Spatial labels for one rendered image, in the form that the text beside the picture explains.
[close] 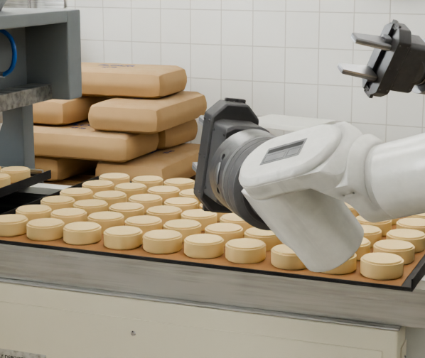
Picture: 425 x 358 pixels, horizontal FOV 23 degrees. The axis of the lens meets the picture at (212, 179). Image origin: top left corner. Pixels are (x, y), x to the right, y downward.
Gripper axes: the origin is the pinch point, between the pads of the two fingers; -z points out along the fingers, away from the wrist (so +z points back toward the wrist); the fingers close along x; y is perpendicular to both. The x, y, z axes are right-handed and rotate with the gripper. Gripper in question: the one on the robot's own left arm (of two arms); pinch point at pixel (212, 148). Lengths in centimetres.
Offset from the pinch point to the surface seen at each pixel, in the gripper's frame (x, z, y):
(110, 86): -50, -417, -106
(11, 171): -18, -62, 10
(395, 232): -10.0, -4.4, -28.4
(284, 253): -12.1, -0.5, -11.3
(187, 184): -14.0, -42.4, -13.8
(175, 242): -14.6, -11.7, -1.6
